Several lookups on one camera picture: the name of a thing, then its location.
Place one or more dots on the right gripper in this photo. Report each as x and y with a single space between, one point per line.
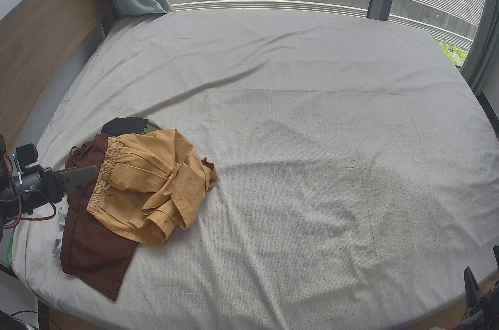
485 315

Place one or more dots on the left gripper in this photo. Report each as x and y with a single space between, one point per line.
43 184

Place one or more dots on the yellow shorts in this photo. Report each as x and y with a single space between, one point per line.
156 180

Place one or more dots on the bed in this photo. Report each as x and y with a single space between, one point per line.
296 149

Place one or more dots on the pale blue garment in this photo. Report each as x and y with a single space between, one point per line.
59 227

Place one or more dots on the brown shorts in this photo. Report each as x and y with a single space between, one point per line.
93 246

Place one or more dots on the black garment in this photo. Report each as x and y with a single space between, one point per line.
121 125

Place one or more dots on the green garment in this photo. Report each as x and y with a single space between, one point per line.
150 129

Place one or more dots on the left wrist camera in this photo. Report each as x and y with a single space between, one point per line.
26 154

